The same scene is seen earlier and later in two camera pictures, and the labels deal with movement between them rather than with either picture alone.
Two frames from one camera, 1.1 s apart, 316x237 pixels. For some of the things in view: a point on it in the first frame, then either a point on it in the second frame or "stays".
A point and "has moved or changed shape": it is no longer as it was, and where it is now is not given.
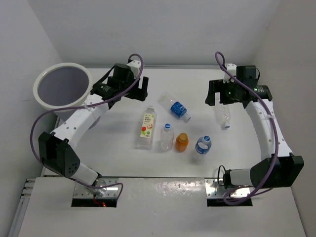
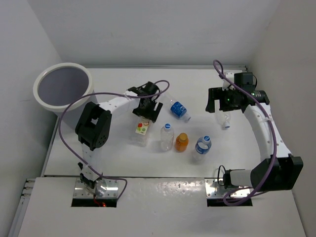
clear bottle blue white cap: [167, 138] stays
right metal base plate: [214, 190] stays
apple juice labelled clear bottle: [145, 137] has moved or changed shape
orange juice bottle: [181, 141] stays
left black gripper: [139, 94] to [150, 114]
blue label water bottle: [203, 146] stays
